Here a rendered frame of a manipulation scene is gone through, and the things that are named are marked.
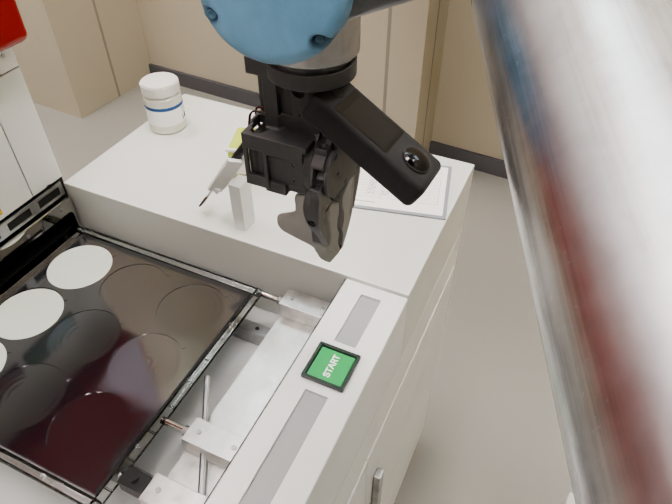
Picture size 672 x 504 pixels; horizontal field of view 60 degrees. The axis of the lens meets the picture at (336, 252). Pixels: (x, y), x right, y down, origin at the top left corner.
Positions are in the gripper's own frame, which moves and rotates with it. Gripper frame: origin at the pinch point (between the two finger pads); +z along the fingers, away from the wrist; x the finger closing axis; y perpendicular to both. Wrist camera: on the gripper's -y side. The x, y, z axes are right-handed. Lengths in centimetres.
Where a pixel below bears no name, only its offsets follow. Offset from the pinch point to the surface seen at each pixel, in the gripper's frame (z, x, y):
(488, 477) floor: 116, -47, -25
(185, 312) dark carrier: 25.8, -3.7, 26.4
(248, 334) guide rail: 31.6, -7.8, 18.8
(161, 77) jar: 10, -39, 54
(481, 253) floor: 116, -136, 1
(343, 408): 19.7, 4.7, -3.1
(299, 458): 19.7, 12.3, -1.4
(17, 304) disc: 26, 6, 50
